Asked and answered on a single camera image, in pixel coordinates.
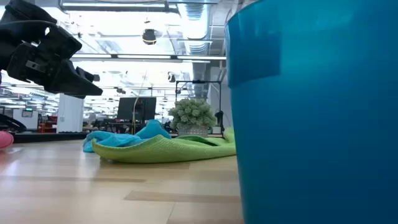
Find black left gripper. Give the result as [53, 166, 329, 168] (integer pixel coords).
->
[0, 21, 103, 98]

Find light blue microfiber towel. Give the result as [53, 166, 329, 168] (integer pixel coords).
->
[82, 119, 172, 153]

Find green microfiber towel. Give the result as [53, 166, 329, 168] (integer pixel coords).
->
[91, 127, 237, 164]

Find teal plastic bin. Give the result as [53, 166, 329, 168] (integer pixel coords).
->
[224, 0, 398, 224]

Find pink microfiber towel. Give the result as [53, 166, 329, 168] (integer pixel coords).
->
[0, 130, 15, 149]

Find white rounded pillar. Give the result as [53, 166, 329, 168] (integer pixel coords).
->
[56, 93, 85, 134]

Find black computer monitor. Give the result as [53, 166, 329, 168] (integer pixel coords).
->
[117, 96, 157, 123]

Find red tool cart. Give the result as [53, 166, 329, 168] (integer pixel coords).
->
[37, 115, 58, 134]

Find white cabinet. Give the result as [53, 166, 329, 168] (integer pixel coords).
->
[12, 108, 40, 130]

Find black dome ceiling device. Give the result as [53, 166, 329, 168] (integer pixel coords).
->
[142, 29, 157, 46]

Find artificial green potted plant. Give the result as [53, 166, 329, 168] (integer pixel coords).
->
[167, 98, 217, 138]

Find thin hanging cable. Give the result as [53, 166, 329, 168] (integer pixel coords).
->
[132, 70, 147, 134]

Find black metal table frame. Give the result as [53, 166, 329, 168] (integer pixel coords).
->
[12, 131, 91, 144]

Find black looped cable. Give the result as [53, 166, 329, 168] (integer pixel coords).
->
[0, 113, 27, 133]

